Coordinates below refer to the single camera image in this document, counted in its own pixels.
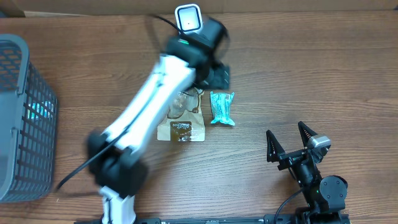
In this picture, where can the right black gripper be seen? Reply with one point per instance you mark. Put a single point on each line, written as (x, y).
(275, 152)

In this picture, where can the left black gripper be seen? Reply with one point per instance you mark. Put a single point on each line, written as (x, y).
(219, 76)

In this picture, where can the teal snack packet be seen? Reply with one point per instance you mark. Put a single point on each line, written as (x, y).
(221, 107)

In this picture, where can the brown beige snack pouch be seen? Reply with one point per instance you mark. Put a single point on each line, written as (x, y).
(184, 121)

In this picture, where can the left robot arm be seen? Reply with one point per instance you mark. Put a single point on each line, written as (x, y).
(114, 156)

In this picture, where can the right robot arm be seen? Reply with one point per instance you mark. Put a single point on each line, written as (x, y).
(325, 196)

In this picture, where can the white barcode scanner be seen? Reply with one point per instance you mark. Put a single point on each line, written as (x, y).
(189, 19)

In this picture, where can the grey plastic mesh basket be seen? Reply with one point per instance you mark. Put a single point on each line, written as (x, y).
(29, 118)

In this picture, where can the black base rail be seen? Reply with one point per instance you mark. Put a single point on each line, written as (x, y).
(211, 221)

